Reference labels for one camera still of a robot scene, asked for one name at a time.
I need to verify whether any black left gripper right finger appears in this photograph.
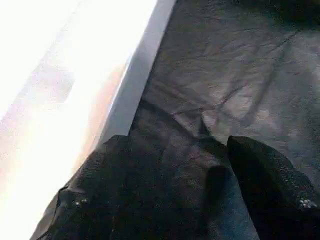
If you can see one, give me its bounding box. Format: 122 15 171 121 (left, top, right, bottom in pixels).
226 135 320 240

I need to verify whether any white plastic table top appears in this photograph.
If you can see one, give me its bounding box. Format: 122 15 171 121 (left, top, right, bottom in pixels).
0 0 179 240

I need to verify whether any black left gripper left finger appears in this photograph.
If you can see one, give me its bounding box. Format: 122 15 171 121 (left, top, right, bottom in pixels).
29 134 152 240

